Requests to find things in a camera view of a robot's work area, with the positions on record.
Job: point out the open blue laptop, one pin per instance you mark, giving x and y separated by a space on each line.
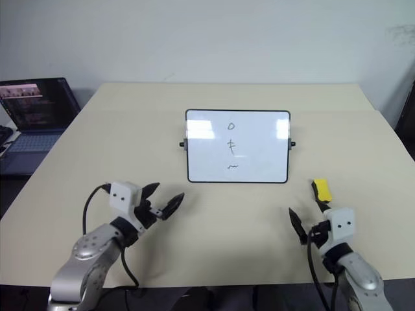
35 107

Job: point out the small black-framed whiteboard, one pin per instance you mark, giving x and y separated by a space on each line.
207 155

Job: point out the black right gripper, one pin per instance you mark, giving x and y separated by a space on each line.
321 231

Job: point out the yellow and black eraser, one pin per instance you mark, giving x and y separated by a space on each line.
323 190

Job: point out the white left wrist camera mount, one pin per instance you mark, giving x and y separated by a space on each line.
122 197

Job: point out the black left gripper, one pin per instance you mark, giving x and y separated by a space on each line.
145 212

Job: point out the dark rounded shape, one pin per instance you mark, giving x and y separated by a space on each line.
194 299

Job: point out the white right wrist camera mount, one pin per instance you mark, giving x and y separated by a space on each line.
340 226

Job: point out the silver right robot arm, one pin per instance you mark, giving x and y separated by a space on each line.
363 278

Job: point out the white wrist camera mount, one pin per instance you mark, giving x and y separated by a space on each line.
340 226
122 197

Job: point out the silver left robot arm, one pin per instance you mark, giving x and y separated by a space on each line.
87 259

